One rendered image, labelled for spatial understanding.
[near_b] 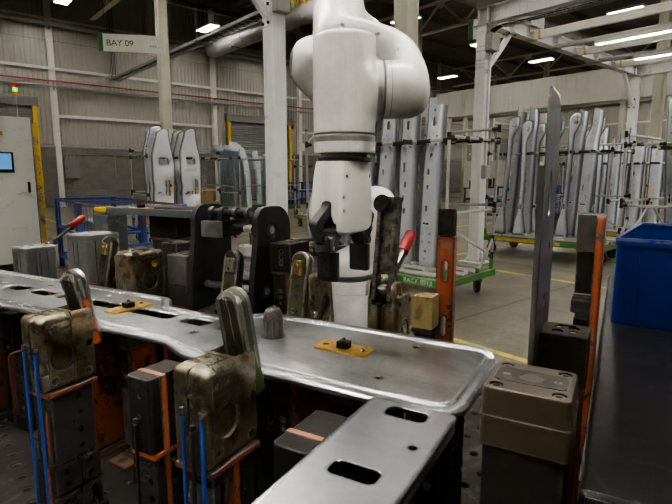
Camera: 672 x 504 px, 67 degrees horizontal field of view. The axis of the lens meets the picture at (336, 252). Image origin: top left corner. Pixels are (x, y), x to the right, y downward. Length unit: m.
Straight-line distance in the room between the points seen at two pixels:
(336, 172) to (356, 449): 0.34
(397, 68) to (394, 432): 0.44
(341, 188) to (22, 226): 7.29
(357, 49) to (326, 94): 0.07
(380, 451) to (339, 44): 0.48
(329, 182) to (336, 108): 0.09
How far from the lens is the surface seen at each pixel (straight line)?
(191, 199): 10.17
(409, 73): 0.69
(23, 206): 7.82
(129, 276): 1.21
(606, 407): 0.57
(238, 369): 0.60
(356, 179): 0.68
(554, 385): 0.52
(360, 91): 0.67
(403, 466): 0.48
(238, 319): 0.60
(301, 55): 1.12
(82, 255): 1.34
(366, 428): 0.53
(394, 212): 0.83
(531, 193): 8.78
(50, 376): 0.87
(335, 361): 0.70
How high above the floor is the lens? 1.25
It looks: 9 degrees down
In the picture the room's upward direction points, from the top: straight up
